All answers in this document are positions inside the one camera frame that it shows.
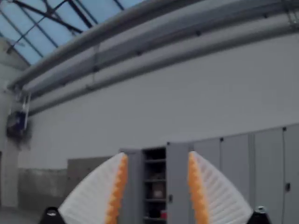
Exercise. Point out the grey pipe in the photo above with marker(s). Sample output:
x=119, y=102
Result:
x=151, y=60
x=98, y=44

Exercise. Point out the roof skylight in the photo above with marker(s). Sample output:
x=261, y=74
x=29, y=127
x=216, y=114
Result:
x=46, y=25

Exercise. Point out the grey cupboard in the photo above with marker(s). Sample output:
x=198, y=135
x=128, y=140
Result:
x=236, y=168

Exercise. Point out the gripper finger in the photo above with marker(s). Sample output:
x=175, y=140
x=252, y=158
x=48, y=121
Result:
x=215, y=193
x=93, y=193

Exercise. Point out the open shelf cupboard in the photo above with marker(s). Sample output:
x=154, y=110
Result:
x=154, y=184

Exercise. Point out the blue wall box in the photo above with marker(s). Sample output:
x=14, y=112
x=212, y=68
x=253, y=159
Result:
x=17, y=121

